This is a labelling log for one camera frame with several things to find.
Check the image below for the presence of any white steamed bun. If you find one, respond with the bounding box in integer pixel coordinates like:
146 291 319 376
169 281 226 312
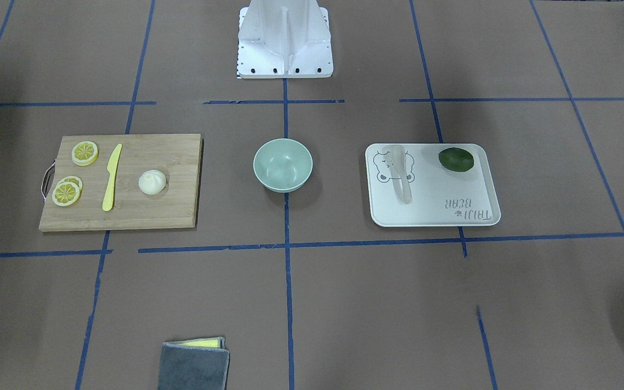
138 170 167 196

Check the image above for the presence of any white bear tray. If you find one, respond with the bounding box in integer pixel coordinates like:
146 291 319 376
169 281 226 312
365 143 501 228

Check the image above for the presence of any bamboo cutting board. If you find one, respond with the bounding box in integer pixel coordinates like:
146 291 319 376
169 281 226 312
39 134 203 232

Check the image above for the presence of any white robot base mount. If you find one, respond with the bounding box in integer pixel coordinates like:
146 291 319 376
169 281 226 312
236 1 334 79

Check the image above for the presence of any lemon slice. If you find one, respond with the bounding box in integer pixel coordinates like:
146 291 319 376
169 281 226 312
57 175 83 191
71 140 99 166
52 181 81 207

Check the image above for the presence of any lemon slice top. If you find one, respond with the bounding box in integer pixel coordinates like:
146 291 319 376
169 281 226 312
71 140 99 166

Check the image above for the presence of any lemon slice rear lower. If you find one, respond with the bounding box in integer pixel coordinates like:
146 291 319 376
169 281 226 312
57 175 83 191

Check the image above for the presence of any pale green bowl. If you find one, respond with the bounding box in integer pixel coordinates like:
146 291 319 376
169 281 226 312
252 138 314 193

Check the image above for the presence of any yellow plastic knife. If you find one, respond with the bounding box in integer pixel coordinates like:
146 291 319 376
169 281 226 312
102 144 123 212

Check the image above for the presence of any grey and yellow sponge cloth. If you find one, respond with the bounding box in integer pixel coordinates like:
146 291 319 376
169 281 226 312
158 336 230 389

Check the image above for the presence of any translucent white spoon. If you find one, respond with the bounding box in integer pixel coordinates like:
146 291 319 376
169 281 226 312
386 144 413 204

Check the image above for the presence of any lemon slice front lower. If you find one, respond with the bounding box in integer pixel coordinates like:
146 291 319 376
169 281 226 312
52 181 81 207

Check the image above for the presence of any dark green avocado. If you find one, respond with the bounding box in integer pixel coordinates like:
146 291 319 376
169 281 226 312
438 147 475 172

